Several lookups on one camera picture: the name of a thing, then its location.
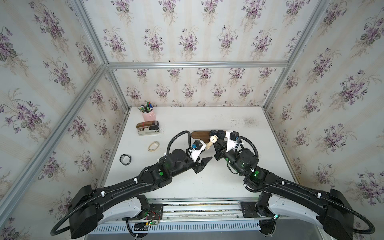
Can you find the brown and white stapler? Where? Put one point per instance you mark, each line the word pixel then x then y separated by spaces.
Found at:
pixel 148 128

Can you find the pink pen cup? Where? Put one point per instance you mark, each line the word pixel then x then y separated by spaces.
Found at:
pixel 150 116

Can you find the thin black band watch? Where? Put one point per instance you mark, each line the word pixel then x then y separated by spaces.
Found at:
pixel 125 159

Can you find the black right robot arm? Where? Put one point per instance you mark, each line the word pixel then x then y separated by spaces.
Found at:
pixel 336 216

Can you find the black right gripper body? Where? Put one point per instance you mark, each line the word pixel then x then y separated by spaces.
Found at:
pixel 220 156

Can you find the pens in cup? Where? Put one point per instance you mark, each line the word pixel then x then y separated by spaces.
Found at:
pixel 146 108

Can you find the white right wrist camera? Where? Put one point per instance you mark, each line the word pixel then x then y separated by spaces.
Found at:
pixel 232 140

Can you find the beige strap watch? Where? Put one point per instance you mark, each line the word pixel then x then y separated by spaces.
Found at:
pixel 212 140

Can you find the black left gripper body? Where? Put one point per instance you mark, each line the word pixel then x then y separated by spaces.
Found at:
pixel 197 167

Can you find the brown wooden watch stand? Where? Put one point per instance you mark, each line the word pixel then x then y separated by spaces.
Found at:
pixel 201 135

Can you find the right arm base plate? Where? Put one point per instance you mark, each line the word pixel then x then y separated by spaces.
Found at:
pixel 254 210

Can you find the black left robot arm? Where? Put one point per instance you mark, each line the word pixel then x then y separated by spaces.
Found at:
pixel 89 205

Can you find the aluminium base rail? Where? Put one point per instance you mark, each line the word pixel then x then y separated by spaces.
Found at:
pixel 207 210

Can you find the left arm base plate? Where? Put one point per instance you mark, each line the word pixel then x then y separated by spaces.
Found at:
pixel 149 213

